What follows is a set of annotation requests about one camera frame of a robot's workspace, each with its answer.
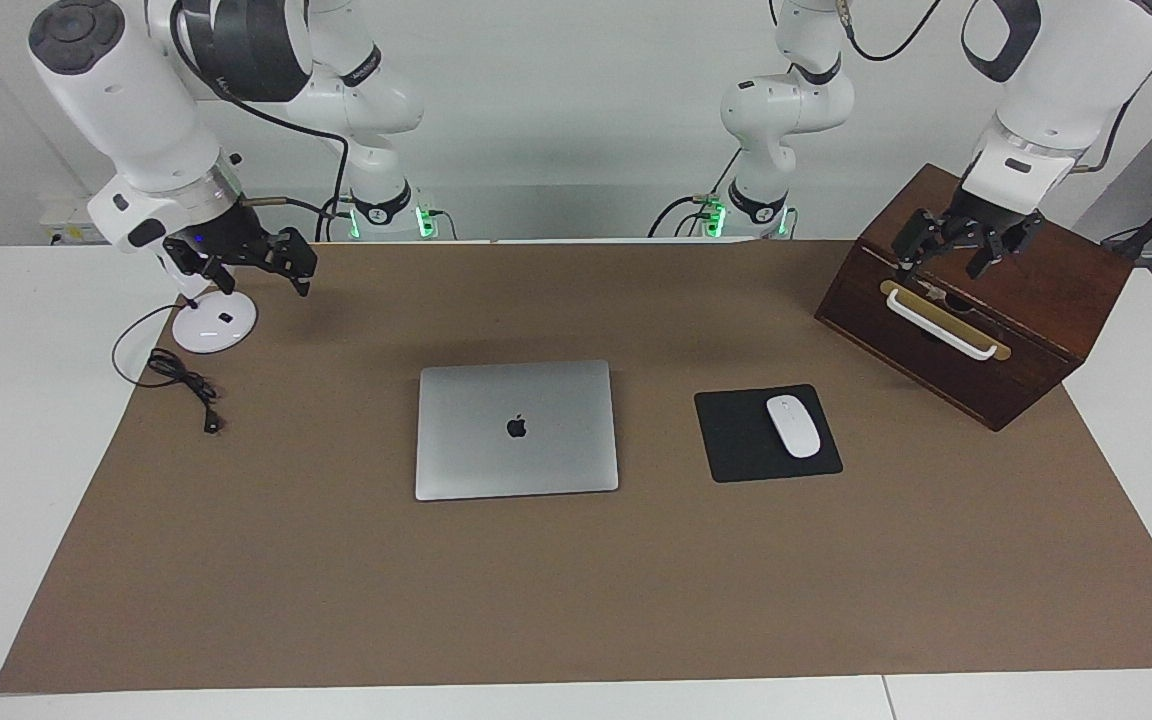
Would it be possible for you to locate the silver grey laptop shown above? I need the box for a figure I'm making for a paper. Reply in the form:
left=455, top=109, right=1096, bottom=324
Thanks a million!
left=414, top=360, right=621, bottom=503

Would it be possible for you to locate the white desk lamp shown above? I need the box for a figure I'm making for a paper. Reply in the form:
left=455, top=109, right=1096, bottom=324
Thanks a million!
left=171, top=262, right=259, bottom=354

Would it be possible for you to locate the dark brown wooden box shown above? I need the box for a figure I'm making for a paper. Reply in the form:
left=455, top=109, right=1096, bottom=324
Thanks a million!
left=814, top=163, right=1135, bottom=432

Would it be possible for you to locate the white computer mouse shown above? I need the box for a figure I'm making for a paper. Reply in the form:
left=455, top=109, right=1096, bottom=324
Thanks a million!
left=765, top=395, right=823, bottom=459

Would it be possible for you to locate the black mouse pad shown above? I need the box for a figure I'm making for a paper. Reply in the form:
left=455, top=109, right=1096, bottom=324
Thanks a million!
left=693, top=384, right=844, bottom=484

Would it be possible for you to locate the brown table mat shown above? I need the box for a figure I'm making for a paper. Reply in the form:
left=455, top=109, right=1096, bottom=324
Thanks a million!
left=0, top=240, right=1152, bottom=694

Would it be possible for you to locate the white box handle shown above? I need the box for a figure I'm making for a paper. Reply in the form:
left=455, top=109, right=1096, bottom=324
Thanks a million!
left=884, top=288, right=999, bottom=361

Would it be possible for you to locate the brass handle plate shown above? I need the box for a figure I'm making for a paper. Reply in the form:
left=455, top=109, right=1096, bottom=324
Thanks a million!
left=879, top=279, right=1013, bottom=362

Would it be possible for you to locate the black lamp power cable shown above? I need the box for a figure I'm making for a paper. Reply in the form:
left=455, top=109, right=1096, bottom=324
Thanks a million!
left=112, top=303, right=224, bottom=435

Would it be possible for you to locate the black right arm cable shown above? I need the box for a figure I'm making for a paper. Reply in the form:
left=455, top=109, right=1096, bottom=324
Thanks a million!
left=171, top=0, right=352, bottom=241

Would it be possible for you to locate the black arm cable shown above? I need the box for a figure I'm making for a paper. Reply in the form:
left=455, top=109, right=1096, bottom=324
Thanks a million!
left=171, top=0, right=352, bottom=241
left=841, top=0, right=1152, bottom=173

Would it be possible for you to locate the white wall power strip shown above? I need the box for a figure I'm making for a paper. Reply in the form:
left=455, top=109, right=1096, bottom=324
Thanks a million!
left=39, top=195, right=112, bottom=246

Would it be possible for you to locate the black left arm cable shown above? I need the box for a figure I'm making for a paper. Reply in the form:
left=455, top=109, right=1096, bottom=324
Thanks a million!
left=841, top=0, right=1152, bottom=173

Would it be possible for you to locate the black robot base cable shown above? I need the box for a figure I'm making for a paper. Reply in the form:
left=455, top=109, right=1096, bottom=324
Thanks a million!
left=648, top=150, right=742, bottom=239

